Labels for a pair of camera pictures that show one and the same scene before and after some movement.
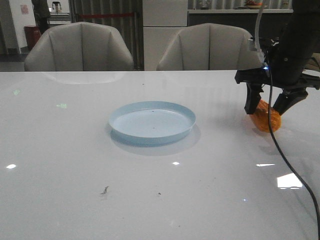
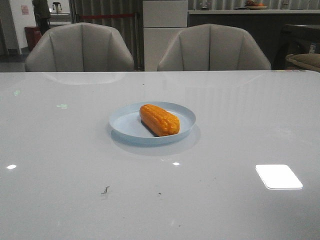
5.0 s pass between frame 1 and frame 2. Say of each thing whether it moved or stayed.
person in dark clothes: stayed
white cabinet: stayed
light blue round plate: stayed
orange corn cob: moved
